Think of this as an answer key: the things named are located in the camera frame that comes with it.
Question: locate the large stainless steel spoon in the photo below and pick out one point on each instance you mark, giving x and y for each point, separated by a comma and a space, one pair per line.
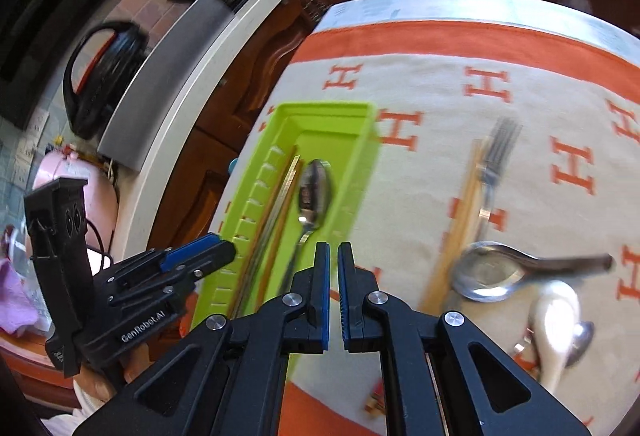
315, 191

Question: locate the stainless steel panel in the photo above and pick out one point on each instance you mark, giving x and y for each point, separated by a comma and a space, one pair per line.
170, 81

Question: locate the brown wooden chopstick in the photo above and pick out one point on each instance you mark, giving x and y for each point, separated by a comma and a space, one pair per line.
267, 221
276, 258

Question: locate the blue cabinet knob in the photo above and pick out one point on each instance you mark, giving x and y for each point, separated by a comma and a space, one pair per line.
233, 165

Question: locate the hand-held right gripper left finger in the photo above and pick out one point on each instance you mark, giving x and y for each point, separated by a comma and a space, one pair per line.
324, 296

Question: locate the pink rice cooker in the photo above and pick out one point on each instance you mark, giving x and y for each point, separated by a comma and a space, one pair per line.
100, 176

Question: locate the bamboo chopstick with red end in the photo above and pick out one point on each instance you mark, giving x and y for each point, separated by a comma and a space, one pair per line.
455, 221
375, 403

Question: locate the green plastic utensil tray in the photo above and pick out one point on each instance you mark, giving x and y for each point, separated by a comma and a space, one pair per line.
345, 176

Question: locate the purple cloth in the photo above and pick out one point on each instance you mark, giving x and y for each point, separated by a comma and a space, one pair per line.
12, 296

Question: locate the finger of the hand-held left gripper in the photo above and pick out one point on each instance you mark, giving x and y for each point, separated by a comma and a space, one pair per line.
192, 246
215, 256

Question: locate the white ceramic spoon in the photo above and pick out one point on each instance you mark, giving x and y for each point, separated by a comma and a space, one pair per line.
555, 316

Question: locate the small stainless steel spoon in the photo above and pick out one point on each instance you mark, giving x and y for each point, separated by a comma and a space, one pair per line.
582, 338

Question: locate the person's left forearm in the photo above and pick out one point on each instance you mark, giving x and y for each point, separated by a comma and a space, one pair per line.
97, 388

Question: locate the stainless steel fork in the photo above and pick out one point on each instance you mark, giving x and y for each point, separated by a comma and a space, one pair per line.
500, 141

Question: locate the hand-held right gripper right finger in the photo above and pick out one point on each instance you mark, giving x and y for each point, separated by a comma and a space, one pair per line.
344, 296

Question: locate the pale patterned table cover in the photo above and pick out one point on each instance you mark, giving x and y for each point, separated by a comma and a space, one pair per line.
450, 6

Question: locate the orange and beige printed tablecloth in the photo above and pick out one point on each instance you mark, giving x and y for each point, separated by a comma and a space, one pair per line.
425, 81

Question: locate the black and red electric cooker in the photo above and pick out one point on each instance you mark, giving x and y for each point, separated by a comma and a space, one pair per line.
105, 76

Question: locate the stainless steel chopstick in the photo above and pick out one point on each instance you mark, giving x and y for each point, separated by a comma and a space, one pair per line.
280, 211

